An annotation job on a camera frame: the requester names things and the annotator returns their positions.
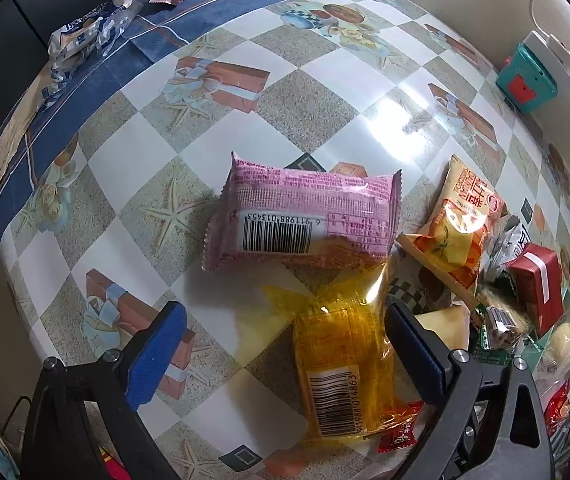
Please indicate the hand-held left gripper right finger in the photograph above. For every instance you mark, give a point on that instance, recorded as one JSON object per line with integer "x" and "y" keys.
{"x": 415, "y": 355}

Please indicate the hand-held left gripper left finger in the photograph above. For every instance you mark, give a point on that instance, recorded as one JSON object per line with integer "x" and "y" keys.
{"x": 157, "y": 355}

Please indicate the yellow snack packet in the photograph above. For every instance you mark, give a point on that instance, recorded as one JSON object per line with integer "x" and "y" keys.
{"x": 340, "y": 350}

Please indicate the orange snack packet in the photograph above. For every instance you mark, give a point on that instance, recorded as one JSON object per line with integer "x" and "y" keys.
{"x": 457, "y": 225}

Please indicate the large pink snack packet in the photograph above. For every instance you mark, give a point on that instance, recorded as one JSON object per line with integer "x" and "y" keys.
{"x": 310, "y": 210}

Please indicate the cream snack packet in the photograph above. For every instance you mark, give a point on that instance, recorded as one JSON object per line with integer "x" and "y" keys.
{"x": 445, "y": 322}

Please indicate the small red candy packet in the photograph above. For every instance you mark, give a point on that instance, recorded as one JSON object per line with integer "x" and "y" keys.
{"x": 399, "y": 432}

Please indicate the brown bar in clear wrapper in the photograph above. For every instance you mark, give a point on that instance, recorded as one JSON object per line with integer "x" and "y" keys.
{"x": 502, "y": 322}

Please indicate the red box with white band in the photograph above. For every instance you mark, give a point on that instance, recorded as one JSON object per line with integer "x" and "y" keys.
{"x": 535, "y": 285}

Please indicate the green and white snack packet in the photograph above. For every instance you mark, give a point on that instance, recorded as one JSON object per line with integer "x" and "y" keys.
{"x": 510, "y": 245}

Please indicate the round white cake packet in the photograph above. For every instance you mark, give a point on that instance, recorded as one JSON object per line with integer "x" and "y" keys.
{"x": 561, "y": 347}

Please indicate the red snack packet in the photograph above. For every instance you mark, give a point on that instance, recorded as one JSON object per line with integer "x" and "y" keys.
{"x": 557, "y": 405}

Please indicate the teal box with red label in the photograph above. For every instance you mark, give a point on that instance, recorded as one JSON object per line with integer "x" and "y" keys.
{"x": 525, "y": 80}

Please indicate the white power strip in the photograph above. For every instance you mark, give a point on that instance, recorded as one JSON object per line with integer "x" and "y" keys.
{"x": 557, "y": 65}

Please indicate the blue and white snack packet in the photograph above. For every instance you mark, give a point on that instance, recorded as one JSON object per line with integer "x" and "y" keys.
{"x": 90, "y": 27}

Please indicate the dark blue furniture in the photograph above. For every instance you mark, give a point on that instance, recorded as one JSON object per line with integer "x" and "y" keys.
{"x": 20, "y": 20}

